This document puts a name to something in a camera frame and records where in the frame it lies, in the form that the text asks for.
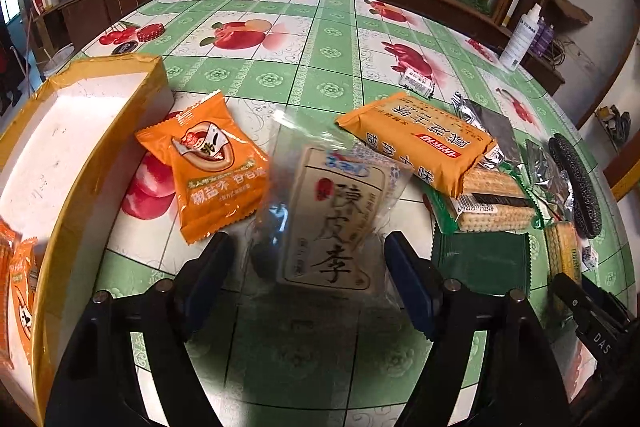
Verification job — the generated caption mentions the large silver foil packet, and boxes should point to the large silver foil packet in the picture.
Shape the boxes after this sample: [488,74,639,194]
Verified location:
[452,91,523,168]

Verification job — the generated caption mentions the white foam box yellow tape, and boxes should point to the white foam box yellow tape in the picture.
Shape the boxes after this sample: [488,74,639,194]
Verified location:
[0,54,173,425]

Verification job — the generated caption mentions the small clear cracker packet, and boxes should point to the small clear cracker packet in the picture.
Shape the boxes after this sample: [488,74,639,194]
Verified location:
[544,221,585,310]

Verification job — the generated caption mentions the black sandwich cookie pack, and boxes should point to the black sandwich cookie pack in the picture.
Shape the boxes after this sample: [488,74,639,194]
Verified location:
[548,133,610,239]

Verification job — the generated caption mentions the clear plum packet cream label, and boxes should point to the clear plum packet cream label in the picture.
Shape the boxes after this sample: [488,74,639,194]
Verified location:
[250,117,413,308]

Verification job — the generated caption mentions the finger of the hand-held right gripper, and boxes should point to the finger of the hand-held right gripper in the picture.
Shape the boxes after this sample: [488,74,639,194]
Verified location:
[551,271,632,359]

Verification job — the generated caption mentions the small silver foil packet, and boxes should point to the small silver foil packet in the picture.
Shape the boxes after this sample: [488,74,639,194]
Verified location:
[524,138,573,220]

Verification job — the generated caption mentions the wooden cabinet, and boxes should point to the wooden cabinet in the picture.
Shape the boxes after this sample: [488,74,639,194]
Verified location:
[29,0,177,54]

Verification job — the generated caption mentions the green fruit print tablecloth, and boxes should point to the green fruit print tablecloth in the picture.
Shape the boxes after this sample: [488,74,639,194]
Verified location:
[65,0,632,427]

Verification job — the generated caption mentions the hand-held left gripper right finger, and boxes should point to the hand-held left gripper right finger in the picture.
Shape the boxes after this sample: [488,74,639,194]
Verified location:
[384,230,573,427]

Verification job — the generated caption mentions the dark green packet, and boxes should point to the dark green packet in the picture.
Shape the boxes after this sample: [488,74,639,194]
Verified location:
[431,229,537,295]

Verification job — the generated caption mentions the white plastic bucket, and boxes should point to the white plastic bucket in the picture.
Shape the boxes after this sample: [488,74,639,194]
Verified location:
[41,46,77,78]

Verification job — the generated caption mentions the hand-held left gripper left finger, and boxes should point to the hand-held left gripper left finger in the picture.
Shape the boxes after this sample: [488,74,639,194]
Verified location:
[45,231,236,427]

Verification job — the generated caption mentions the orange snack packet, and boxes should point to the orange snack packet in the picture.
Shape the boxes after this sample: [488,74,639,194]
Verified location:
[0,219,18,370]
[10,237,38,365]
[135,90,271,248]

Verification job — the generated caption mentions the long orange cracker pack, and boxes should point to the long orange cracker pack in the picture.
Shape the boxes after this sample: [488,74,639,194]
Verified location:
[335,91,496,198]

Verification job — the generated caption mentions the purple bottle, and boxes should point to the purple bottle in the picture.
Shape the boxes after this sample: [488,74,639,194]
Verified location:
[530,18,555,58]

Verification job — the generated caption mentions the green wrapper cracker pack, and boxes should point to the green wrapper cracker pack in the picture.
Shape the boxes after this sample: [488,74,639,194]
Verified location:
[422,161,545,235]

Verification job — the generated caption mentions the small white labelled packet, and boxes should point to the small white labelled packet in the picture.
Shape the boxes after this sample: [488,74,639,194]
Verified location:
[399,68,437,98]

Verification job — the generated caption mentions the white spray bottle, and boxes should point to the white spray bottle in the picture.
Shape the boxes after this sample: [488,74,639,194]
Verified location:
[499,3,544,72]

